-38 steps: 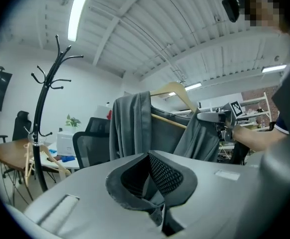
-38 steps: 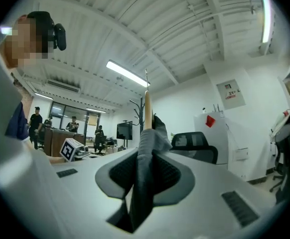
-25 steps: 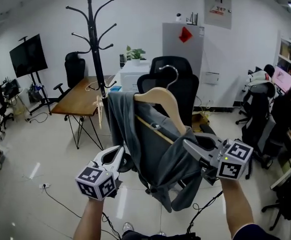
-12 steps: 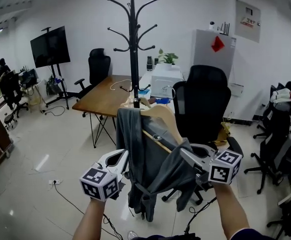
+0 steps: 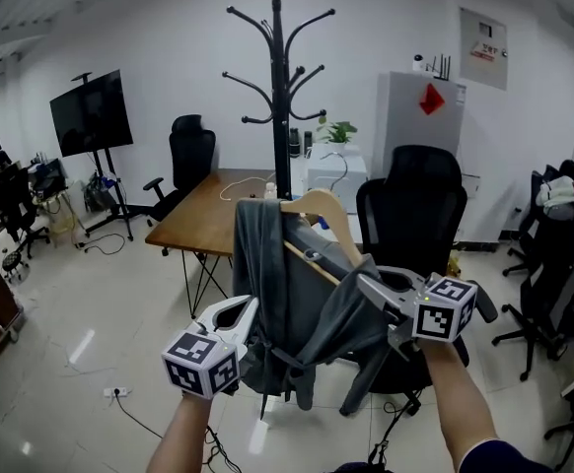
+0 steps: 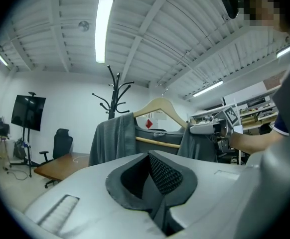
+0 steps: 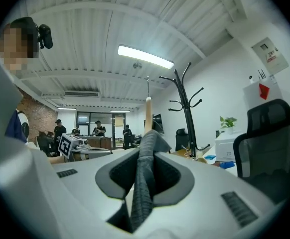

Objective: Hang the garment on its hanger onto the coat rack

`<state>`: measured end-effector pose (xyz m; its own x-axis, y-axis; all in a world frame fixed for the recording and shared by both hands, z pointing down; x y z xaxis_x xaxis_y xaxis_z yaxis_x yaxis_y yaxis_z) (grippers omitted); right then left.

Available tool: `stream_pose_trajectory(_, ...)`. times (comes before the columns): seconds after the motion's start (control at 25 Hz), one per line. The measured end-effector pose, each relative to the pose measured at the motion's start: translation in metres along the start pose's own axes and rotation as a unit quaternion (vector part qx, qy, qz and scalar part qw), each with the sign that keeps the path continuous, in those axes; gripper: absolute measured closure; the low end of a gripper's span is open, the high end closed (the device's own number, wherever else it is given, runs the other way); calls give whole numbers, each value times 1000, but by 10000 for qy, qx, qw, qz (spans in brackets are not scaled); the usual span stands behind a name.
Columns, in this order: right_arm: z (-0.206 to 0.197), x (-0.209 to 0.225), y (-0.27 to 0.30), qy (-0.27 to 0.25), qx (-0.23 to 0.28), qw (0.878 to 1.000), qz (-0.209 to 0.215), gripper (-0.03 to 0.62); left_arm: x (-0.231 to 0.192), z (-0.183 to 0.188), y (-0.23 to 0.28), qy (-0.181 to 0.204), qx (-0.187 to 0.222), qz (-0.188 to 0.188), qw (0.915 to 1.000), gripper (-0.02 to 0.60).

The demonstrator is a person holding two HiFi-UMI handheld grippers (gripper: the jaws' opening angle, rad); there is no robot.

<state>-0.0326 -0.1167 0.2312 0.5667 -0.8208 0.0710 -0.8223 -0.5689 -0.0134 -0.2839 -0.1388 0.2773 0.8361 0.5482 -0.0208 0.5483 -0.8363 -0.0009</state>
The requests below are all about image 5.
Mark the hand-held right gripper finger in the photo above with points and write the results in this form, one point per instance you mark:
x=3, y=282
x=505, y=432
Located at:
x=383, y=297
x=405, y=273

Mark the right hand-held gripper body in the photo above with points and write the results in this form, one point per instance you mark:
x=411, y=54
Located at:
x=440, y=313

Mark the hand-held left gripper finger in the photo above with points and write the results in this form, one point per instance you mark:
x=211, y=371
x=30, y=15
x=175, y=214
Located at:
x=250, y=325
x=223, y=306

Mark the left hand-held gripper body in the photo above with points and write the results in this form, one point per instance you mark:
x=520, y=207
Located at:
x=198, y=362

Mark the grey garment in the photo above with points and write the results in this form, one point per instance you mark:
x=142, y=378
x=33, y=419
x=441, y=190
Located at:
x=287, y=303

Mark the wooden hanger with bar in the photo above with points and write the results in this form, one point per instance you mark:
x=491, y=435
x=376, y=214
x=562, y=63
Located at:
x=334, y=215

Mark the person's right forearm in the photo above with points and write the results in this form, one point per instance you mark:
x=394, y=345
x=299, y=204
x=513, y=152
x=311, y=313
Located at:
x=459, y=402

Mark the person's left forearm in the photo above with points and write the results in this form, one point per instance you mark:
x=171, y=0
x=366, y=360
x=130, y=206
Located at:
x=178, y=436

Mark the cardboard box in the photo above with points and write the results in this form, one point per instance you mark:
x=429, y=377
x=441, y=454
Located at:
x=453, y=265

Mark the black mesh office chair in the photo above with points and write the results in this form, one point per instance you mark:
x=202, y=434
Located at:
x=191, y=151
x=415, y=205
x=528, y=224
x=18, y=200

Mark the white power strip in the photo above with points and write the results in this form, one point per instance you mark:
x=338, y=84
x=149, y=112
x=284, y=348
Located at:
x=117, y=391

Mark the brown wooden desk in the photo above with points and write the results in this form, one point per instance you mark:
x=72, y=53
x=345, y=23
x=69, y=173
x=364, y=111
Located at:
x=203, y=220

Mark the black grey office chair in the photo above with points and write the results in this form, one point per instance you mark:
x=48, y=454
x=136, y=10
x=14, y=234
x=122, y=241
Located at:
x=543, y=293

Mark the white bottle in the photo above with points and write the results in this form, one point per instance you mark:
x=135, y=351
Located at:
x=270, y=192

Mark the grey refrigerator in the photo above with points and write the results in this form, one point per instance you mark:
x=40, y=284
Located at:
x=415, y=146

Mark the black television on stand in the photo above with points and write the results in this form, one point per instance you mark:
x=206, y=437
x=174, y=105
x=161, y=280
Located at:
x=114, y=195

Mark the green potted plant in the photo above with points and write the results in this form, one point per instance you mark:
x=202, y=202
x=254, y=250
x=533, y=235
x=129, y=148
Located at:
x=337, y=133

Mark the person's dark blue sleeve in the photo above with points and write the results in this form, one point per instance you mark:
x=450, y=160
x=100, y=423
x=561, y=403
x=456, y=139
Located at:
x=504, y=458

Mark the black bottle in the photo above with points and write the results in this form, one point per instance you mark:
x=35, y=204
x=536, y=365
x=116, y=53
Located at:
x=308, y=141
x=295, y=142

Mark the black bag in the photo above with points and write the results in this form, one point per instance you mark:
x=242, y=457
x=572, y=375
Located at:
x=100, y=192

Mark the white grey jacket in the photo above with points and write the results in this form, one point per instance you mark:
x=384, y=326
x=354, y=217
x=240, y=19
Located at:
x=560, y=197

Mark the red paper decoration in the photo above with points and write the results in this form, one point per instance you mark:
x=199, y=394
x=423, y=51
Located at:
x=431, y=99

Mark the black metal coat rack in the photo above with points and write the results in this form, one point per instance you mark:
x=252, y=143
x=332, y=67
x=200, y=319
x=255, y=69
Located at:
x=280, y=116

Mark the black router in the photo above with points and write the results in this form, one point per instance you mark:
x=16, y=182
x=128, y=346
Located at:
x=440, y=71

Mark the black stool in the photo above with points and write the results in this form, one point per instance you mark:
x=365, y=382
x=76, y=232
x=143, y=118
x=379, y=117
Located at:
x=16, y=264

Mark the small cluttered table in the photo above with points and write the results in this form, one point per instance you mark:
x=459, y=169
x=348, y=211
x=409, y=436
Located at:
x=50, y=185

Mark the white wall-mounted box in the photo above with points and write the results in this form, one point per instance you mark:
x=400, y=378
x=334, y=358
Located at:
x=468, y=185

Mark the white security camera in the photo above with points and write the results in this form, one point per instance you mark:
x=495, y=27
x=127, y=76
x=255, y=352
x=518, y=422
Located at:
x=418, y=62

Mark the grey wall panel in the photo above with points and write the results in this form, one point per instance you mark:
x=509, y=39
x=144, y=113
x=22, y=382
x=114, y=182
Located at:
x=484, y=47

